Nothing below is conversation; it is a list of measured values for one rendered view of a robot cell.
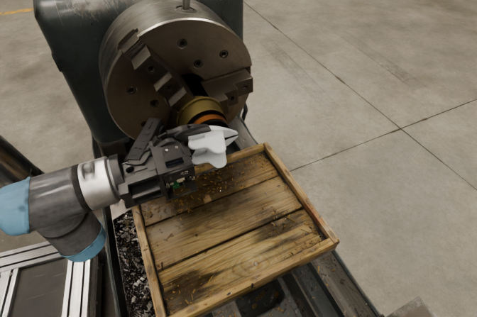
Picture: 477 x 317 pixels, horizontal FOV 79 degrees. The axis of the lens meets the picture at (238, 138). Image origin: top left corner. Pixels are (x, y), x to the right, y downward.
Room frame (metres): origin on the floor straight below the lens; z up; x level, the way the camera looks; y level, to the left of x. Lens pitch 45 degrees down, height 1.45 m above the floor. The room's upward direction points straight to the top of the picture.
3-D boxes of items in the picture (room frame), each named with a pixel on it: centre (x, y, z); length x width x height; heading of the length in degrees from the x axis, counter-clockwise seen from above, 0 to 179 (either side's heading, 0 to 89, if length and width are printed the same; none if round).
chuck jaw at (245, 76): (0.51, 0.02, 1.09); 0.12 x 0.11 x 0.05; 115
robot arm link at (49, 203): (0.23, 0.28, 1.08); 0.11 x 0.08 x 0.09; 114
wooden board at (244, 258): (0.32, 0.03, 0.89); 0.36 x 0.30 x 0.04; 115
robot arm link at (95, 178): (0.27, 0.21, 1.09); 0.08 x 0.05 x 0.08; 24
